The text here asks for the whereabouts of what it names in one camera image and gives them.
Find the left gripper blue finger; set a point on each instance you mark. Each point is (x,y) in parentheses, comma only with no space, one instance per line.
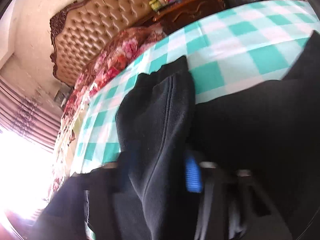
(193,178)

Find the black fleece pants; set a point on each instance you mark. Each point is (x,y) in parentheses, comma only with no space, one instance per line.
(258,151)

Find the red floral quilt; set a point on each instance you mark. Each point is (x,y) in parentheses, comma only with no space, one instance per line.
(123,49)

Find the teal white checkered cloth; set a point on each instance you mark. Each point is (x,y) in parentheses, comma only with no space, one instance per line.
(227,52)

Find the dark wooden nightstand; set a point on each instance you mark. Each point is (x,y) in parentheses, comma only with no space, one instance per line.
(179,15)

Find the yellow lidded jar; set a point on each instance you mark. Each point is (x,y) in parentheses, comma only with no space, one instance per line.
(155,5)

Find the pink pleated curtain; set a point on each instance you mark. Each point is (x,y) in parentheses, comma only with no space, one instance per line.
(26,118)

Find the tufted tan leather headboard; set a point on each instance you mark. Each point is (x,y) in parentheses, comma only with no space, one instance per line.
(82,29)

